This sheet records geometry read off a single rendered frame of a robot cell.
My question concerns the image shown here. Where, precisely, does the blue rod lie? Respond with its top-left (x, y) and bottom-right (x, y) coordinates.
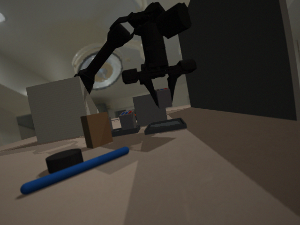
top-left (20, 147), bottom-right (129, 195)

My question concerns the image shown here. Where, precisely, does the black short cylinder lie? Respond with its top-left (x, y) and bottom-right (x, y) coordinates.
top-left (45, 148), bottom-right (83, 174)

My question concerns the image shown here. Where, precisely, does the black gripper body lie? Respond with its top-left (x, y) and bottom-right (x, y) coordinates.
top-left (121, 41), bottom-right (197, 84)

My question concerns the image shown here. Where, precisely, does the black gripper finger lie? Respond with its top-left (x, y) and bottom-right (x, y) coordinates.
top-left (139, 78), bottom-right (158, 105)
top-left (167, 73), bottom-right (181, 101)

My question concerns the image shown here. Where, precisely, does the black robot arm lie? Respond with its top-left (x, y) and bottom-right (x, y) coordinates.
top-left (74, 2), bottom-right (191, 94)

